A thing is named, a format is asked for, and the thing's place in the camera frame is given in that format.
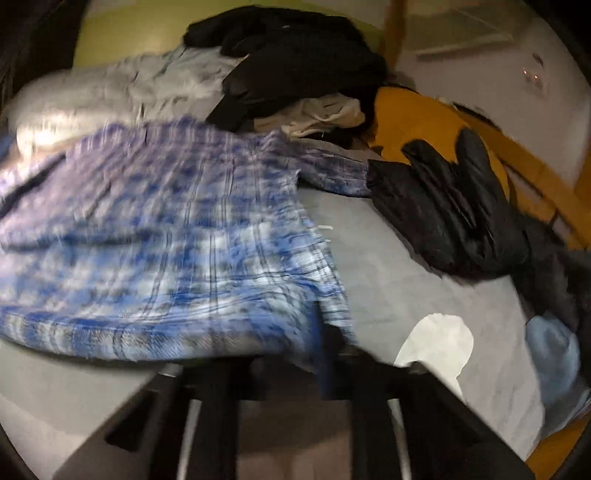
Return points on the grey printed bed sheet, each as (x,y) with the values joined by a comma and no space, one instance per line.
(392,286)

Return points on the black coat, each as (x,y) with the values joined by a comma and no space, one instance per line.
(300,60)

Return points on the light blue cloth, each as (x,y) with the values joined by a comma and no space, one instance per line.
(549,360)

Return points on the dark grey fuzzy garment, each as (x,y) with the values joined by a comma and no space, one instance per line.
(554,267)

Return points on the cream cloth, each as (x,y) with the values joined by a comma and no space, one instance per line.
(318,113)

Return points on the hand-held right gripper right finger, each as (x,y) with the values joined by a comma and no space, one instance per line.
(328,364)

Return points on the black puffer jacket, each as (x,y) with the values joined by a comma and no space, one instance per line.
(443,207)

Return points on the wooden bed frame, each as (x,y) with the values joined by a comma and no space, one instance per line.
(531,170)

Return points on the green headboard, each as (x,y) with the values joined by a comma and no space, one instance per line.
(129,32)

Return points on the wall socket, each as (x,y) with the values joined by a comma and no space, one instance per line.
(534,76)

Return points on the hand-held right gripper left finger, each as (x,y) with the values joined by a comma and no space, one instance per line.
(217,392)

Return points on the white wall shelf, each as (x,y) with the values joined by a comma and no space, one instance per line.
(461,41)

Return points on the mustard yellow pillow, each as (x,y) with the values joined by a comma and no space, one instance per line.
(415,120)

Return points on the grey duvet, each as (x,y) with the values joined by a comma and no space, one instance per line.
(138,87)

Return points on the blue plaid shirt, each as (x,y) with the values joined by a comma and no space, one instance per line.
(161,230)

